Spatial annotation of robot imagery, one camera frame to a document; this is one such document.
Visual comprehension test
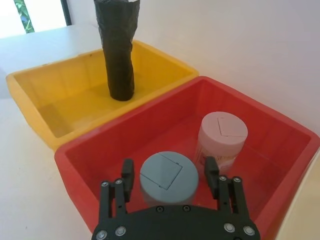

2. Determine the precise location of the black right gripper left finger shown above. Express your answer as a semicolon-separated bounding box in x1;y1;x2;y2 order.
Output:
98;158;135;221

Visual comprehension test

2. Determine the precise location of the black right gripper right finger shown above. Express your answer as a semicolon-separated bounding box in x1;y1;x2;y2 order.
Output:
203;155;251;216

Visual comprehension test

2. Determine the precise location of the jar with grey lid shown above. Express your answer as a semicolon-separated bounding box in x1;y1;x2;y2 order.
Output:
138;150;200;208

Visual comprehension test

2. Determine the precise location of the jar with pink lid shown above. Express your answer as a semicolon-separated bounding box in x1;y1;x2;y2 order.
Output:
193;111;249;174

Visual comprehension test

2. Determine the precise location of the red plastic bin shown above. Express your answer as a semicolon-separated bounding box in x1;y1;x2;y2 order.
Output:
54;76;320;240

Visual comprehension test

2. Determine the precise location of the yellow plastic bin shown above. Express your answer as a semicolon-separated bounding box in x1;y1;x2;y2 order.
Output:
5;39;200;152

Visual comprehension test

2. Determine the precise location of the black crinkled bag roll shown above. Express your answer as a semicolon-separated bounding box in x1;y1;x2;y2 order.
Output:
93;0;141;102

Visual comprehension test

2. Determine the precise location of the window with dark frame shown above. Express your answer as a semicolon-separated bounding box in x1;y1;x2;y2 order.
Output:
0;0;74;39

